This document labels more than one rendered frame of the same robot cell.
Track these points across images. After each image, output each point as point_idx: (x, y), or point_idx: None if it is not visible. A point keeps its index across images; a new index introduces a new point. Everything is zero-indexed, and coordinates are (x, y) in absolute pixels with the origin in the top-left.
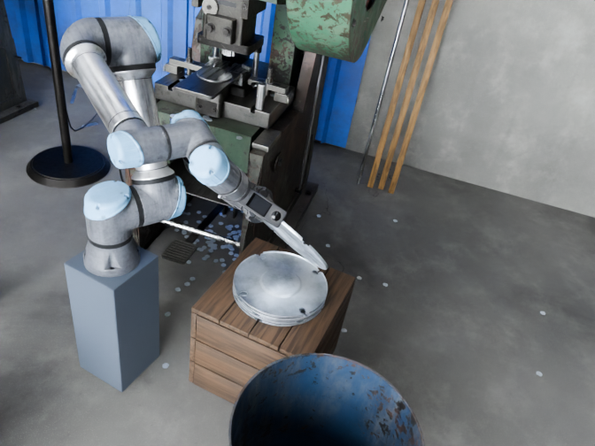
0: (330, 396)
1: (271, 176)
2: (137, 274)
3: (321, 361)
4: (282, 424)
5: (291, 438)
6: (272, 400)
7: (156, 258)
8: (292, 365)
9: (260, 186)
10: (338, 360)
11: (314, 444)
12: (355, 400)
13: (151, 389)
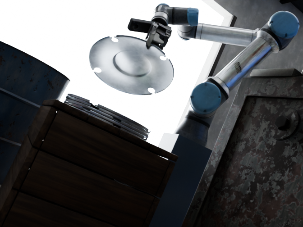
0: (17, 93)
1: (264, 140)
2: (170, 135)
3: (43, 69)
4: (26, 134)
5: (10, 150)
6: None
7: (177, 135)
8: (56, 79)
9: (155, 22)
10: (36, 61)
11: None
12: (3, 79)
13: None
